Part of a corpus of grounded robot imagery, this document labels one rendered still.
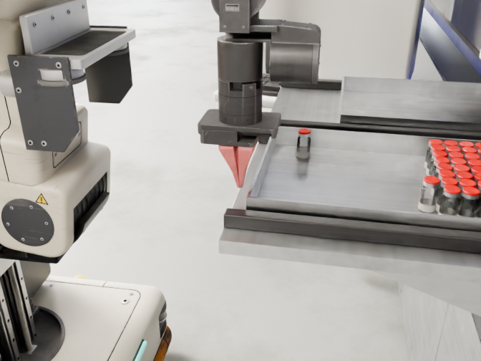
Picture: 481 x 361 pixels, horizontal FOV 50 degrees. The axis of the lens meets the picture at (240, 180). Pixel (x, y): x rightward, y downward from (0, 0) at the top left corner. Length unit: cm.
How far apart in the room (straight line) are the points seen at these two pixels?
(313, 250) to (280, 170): 21
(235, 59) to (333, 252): 26
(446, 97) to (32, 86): 84
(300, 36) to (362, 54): 92
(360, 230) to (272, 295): 131
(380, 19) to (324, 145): 68
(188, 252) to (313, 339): 67
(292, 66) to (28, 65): 44
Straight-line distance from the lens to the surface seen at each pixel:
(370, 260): 63
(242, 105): 65
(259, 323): 183
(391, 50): 153
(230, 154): 67
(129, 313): 147
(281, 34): 63
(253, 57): 64
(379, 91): 122
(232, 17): 61
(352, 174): 81
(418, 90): 123
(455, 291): 78
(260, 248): 64
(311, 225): 64
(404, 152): 90
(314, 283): 201
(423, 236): 65
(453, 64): 163
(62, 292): 159
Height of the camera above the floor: 124
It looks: 27 degrees down
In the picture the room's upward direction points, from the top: straight up
